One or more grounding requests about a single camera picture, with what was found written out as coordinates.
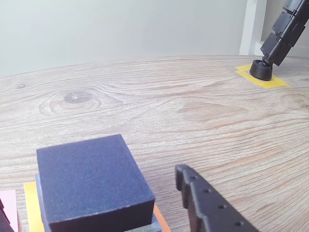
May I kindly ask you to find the medium black cube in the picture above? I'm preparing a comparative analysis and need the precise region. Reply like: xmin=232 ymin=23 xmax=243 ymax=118
xmin=36 ymin=134 xmax=155 ymax=232

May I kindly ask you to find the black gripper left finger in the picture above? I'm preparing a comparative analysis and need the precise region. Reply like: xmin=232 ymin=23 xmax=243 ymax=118
xmin=0 ymin=197 xmax=13 ymax=232

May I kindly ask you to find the large grey cube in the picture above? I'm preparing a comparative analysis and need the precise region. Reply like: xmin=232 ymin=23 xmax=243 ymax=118
xmin=35 ymin=174 xmax=162 ymax=232

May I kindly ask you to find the orange paper sheet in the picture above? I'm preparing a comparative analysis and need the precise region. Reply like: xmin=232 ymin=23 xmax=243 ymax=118
xmin=23 ymin=182 xmax=171 ymax=232

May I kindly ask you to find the pink paper sheet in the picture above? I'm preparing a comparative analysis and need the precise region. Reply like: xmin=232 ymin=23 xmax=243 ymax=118
xmin=0 ymin=189 xmax=19 ymax=232

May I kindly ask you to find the black camera stand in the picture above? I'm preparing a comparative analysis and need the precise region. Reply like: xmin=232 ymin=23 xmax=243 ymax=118
xmin=249 ymin=0 xmax=309 ymax=82

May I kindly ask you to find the white shelf frame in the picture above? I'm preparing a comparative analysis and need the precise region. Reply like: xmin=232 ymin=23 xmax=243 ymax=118
xmin=238 ymin=0 xmax=309 ymax=58

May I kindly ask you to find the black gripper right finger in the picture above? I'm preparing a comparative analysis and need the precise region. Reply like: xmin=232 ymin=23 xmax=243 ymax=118
xmin=175 ymin=164 xmax=260 ymax=232

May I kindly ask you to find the yellow tape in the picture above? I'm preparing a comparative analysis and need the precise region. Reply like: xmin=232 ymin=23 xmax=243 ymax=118
xmin=235 ymin=64 xmax=290 ymax=89

